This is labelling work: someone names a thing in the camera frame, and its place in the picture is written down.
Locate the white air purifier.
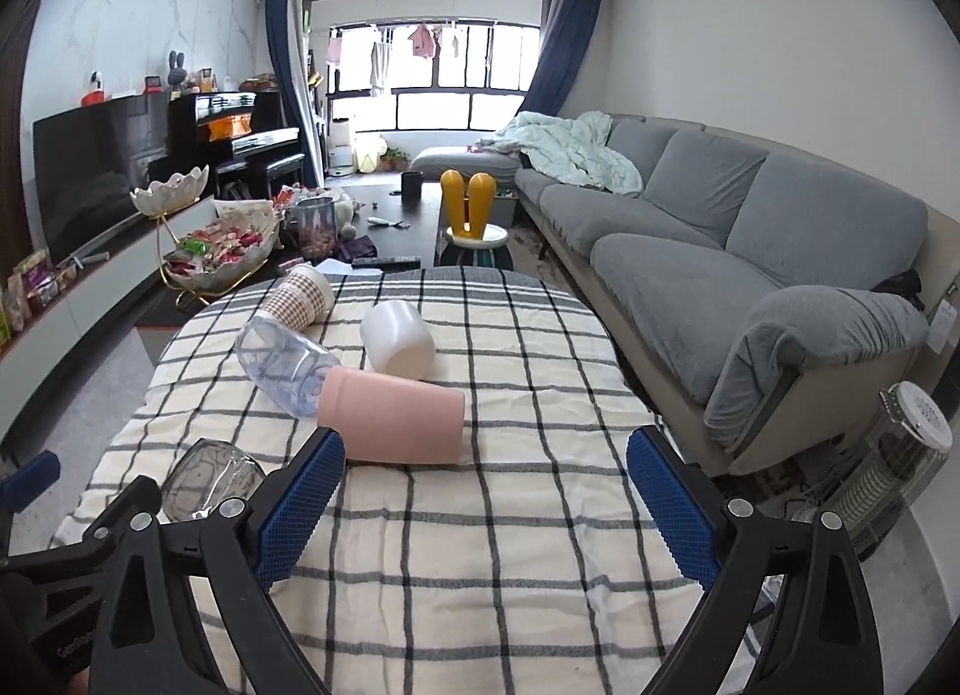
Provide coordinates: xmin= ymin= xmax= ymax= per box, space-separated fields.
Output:
xmin=330 ymin=119 xmax=355 ymax=175

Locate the grey sofa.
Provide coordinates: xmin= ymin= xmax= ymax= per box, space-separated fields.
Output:
xmin=411 ymin=112 xmax=931 ymax=479

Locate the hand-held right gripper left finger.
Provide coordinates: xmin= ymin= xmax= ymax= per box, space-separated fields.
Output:
xmin=81 ymin=429 xmax=347 ymax=695

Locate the white tiered bowl stand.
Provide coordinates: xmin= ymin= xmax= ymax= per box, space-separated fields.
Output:
xmin=130 ymin=165 xmax=284 ymax=306

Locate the light blue blanket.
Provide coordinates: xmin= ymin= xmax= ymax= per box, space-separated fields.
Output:
xmin=472 ymin=110 xmax=644 ymax=197

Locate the dark coffee table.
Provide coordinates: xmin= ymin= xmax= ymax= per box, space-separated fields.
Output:
xmin=289 ymin=181 xmax=443 ymax=270

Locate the group of snack packets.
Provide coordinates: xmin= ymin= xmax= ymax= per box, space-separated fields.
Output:
xmin=0 ymin=249 xmax=80 ymax=336

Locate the blue curtain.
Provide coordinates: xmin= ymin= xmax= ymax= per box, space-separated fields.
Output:
xmin=262 ymin=0 xmax=316 ymax=194
xmin=517 ymin=0 xmax=605 ymax=119

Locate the clear bluish plastic cup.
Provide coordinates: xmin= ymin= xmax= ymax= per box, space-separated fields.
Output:
xmin=235 ymin=315 xmax=342 ymax=419

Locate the clear glass cup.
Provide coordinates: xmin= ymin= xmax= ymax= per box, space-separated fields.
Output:
xmin=160 ymin=438 xmax=267 ymax=525

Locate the yellow rabbit ear stool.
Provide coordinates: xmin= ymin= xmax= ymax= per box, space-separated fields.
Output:
xmin=439 ymin=169 xmax=512 ymax=269

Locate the pile of wrapped snacks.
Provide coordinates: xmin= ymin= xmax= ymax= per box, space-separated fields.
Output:
xmin=165 ymin=219 xmax=275 ymax=269

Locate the plaid tablecloth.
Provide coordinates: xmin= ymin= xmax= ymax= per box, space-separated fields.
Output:
xmin=49 ymin=264 xmax=751 ymax=695

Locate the white cup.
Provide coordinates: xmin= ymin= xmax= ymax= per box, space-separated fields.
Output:
xmin=360 ymin=299 xmax=437 ymax=377

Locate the grey television cabinet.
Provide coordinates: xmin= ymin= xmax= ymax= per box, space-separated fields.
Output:
xmin=0 ymin=196 xmax=218 ymax=441

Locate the brown checkered paper cup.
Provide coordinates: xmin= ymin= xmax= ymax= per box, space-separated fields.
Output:
xmin=259 ymin=264 xmax=336 ymax=329

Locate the white electric heater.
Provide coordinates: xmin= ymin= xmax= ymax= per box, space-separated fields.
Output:
xmin=795 ymin=380 xmax=953 ymax=561

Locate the black television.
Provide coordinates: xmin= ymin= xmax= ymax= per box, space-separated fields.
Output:
xmin=31 ymin=95 xmax=170 ymax=265

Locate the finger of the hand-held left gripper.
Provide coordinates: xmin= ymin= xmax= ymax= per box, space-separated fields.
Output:
xmin=0 ymin=450 xmax=62 ymax=516

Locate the pink cup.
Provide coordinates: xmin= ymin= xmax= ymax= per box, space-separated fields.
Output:
xmin=316 ymin=365 xmax=466 ymax=465

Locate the clear plastic jar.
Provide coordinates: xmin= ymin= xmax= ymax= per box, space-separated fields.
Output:
xmin=289 ymin=196 xmax=336 ymax=261

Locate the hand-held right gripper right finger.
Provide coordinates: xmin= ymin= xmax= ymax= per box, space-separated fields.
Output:
xmin=625 ymin=426 xmax=886 ymax=695

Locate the black piano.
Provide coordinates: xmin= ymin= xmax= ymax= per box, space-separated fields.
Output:
xmin=146 ymin=90 xmax=308 ymax=201

